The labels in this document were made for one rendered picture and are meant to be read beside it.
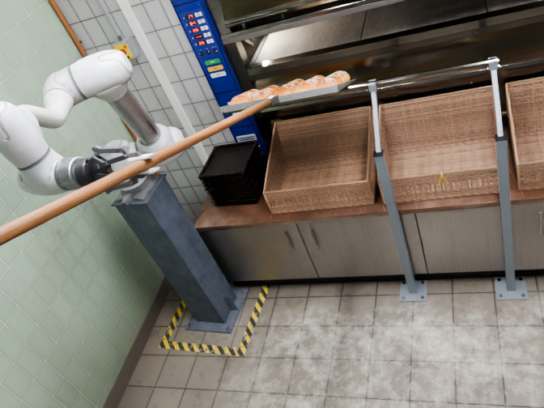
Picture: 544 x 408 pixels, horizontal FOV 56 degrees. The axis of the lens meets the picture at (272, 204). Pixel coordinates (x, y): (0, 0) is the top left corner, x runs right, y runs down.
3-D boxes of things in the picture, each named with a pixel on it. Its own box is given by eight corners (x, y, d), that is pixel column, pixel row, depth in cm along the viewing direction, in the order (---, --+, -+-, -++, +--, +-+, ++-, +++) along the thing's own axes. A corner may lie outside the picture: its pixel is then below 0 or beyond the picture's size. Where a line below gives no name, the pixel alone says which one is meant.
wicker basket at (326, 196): (287, 159, 304) (273, 121, 287) (382, 145, 283) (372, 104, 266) (270, 215, 270) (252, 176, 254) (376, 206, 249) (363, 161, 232)
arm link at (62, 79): (32, 92, 175) (68, 76, 175) (36, 71, 189) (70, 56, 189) (55, 122, 184) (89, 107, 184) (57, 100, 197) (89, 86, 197)
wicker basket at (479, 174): (387, 146, 281) (377, 104, 264) (498, 129, 260) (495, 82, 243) (382, 206, 247) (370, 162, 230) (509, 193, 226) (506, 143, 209)
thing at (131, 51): (125, 56, 282) (116, 39, 275) (140, 52, 278) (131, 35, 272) (120, 62, 276) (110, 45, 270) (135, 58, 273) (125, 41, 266)
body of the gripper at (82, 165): (87, 153, 141) (113, 149, 137) (96, 182, 143) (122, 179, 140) (68, 161, 134) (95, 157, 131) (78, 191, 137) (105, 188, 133)
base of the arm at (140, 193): (111, 208, 248) (105, 199, 244) (133, 178, 262) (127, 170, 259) (141, 206, 240) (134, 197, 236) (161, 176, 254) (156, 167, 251)
